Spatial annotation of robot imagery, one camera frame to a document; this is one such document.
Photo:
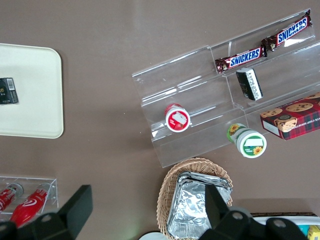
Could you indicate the small black white box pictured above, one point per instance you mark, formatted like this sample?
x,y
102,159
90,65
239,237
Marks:
x,y
247,85

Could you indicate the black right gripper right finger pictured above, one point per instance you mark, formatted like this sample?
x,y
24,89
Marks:
x,y
215,207

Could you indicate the white rectangular snack tray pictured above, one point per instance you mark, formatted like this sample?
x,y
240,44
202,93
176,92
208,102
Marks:
x,y
260,220

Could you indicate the stacked aluminium foil trays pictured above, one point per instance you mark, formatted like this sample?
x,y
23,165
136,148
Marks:
x,y
190,200

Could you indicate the red tartan cookie box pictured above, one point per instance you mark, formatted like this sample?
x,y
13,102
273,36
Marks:
x,y
300,117

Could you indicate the oval wicker basket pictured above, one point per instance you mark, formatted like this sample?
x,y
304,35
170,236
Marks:
x,y
165,190

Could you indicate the teal snack packet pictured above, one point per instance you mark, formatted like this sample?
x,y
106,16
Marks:
x,y
303,229

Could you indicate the red lidded yogurt cup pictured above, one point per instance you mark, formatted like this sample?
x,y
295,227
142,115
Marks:
x,y
178,120

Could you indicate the clear acrylic stepped shelf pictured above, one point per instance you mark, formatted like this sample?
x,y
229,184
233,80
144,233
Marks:
x,y
190,75

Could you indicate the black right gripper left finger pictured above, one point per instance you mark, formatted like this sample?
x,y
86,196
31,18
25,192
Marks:
x,y
77,207

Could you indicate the small black gold packet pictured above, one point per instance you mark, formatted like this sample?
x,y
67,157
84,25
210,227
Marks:
x,y
7,91

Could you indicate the beige plastic serving tray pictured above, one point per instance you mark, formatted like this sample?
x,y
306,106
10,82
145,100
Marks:
x,y
32,100

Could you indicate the clear acrylic bottle rack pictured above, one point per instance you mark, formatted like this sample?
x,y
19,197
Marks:
x,y
53,190

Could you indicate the green lidded yogurt cup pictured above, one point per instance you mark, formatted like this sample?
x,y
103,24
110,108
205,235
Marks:
x,y
251,145

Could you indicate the brown Snickers bar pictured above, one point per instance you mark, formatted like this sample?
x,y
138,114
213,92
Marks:
x,y
243,58
291,31

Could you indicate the red cola bottle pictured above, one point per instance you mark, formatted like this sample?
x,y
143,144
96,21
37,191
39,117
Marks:
x,y
27,206
6,198

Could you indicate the yellow snack packet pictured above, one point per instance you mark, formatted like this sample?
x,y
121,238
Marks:
x,y
315,232

